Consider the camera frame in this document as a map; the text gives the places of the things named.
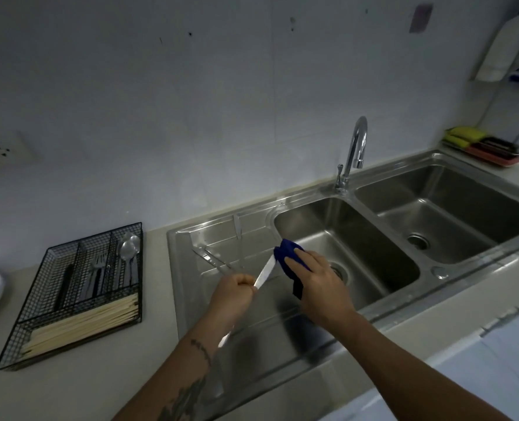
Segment black wire cutlery tray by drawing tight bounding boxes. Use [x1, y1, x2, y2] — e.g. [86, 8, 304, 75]
[0, 222, 144, 372]

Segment black knife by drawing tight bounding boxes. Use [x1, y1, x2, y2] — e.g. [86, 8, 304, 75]
[55, 263, 76, 310]

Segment red sponge tray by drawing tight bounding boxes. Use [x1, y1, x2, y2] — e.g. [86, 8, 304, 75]
[441, 140, 519, 167]

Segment stainless steel double sink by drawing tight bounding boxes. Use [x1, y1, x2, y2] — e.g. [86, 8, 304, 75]
[167, 149, 519, 421]

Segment person's left hand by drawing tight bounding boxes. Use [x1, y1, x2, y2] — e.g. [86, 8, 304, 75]
[207, 274, 258, 334]

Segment white wall outlet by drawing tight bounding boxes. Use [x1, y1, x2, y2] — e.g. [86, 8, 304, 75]
[0, 133, 39, 171]

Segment person's right hand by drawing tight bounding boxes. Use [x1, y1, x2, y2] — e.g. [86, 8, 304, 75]
[283, 249, 359, 332]

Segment chrome faucet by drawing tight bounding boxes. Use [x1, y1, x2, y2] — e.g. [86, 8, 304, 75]
[334, 116, 369, 192]

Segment bundle of wooden chopsticks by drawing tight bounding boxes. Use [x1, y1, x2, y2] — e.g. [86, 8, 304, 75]
[20, 293, 139, 358]

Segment person's left forearm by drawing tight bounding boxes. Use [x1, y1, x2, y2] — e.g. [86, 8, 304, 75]
[112, 318, 238, 421]

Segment yellow sponge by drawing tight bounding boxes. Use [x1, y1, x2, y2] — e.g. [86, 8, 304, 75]
[444, 126, 488, 150]

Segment metal cabinet handle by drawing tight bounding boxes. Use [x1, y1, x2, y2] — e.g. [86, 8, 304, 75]
[480, 303, 519, 338]

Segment white spray bottle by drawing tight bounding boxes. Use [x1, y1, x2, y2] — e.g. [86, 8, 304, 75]
[475, 2, 519, 82]

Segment dark blue cloth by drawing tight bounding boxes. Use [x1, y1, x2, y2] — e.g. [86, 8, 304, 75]
[273, 239, 313, 299]

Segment dark scouring pad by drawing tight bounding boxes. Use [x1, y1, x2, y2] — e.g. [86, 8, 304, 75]
[476, 136, 519, 157]

